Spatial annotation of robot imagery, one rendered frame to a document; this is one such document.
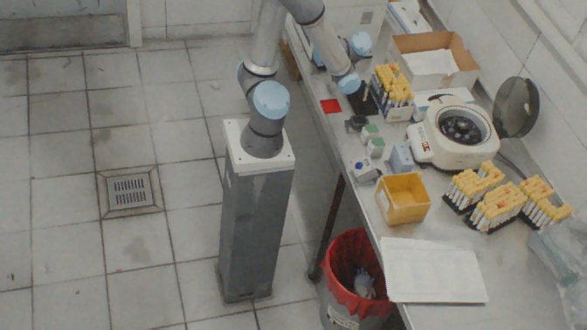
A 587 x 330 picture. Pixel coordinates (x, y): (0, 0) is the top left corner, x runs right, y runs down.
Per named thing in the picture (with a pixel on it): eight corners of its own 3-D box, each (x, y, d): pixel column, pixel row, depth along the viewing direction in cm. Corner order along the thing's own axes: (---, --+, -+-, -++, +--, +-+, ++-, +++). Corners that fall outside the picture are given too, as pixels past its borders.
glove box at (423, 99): (403, 106, 246) (410, 86, 238) (459, 99, 252) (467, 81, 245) (416, 128, 238) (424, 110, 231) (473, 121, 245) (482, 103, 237)
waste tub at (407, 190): (373, 195, 214) (380, 175, 207) (410, 189, 218) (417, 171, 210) (387, 227, 206) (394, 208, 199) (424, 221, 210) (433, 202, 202)
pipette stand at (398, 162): (383, 161, 225) (390, 142, 217) (402, 161, 226) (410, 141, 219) (391, 183, 219) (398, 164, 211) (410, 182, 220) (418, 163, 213)
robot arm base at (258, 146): (239, 157, 212) (244, 136, 205) (238, 125, 222) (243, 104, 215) (284, 161, 215) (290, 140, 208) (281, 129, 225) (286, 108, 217)
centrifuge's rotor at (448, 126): (431, 122, 233) (437, 108, 228) (471, 122, 236) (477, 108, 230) (442, 154, 223) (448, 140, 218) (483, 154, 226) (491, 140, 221)
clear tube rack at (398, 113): (367, 86, 250) (370, 72, 245) (390, 84, 253) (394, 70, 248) (385, 123, 238) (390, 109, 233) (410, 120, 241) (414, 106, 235)
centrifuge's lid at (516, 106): (514, 60, 218) (535, 63, 221) (480, 112, 237) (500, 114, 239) (537, 104, 205) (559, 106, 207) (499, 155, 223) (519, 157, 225)
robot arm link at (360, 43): (348, 31, 212) (370, 28, 214) (337, 44, 222) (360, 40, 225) (354, 53, 211) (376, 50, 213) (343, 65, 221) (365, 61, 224)
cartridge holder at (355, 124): (343, 122, 235) (345, 115, 233) (366, 120, 238) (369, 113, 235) (348, 133, 232) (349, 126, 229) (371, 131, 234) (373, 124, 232)
